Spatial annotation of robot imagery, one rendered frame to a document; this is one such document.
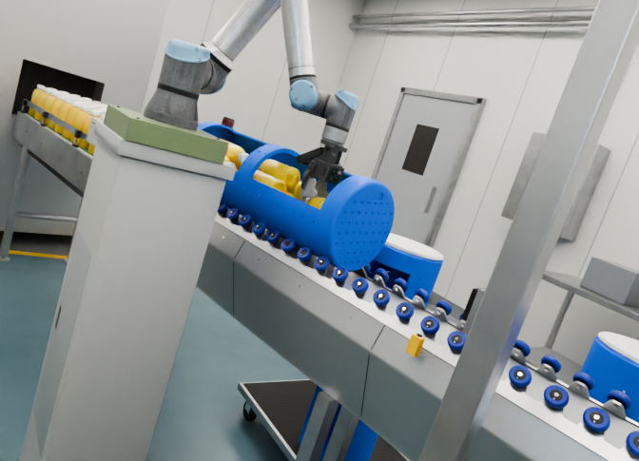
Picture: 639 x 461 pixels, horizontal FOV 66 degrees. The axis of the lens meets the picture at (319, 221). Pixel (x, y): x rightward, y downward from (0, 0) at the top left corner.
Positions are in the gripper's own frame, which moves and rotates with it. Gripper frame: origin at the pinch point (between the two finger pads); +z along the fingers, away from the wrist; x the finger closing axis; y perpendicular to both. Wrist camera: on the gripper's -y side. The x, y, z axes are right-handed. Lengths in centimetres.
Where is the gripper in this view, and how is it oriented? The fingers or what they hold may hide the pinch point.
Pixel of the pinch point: (307, 202)
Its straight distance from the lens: 152.6
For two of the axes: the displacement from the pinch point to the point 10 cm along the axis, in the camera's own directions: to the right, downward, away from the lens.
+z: -3.1, 9.4, 1.6
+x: 6.6, 1.0, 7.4
